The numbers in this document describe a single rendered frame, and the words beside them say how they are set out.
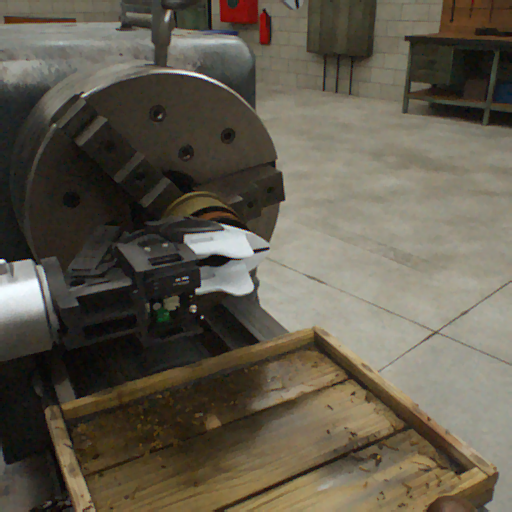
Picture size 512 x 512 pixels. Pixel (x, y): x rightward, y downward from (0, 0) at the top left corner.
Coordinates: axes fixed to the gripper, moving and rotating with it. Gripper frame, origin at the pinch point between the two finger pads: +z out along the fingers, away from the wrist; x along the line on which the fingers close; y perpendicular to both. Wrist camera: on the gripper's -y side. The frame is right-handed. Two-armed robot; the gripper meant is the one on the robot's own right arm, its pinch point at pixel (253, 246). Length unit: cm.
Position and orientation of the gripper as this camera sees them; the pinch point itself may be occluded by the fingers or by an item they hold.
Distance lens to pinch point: 56.5
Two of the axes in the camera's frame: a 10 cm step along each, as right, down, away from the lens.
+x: 0.0, -9.0, -4.3
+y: 4.6, 3.8, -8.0
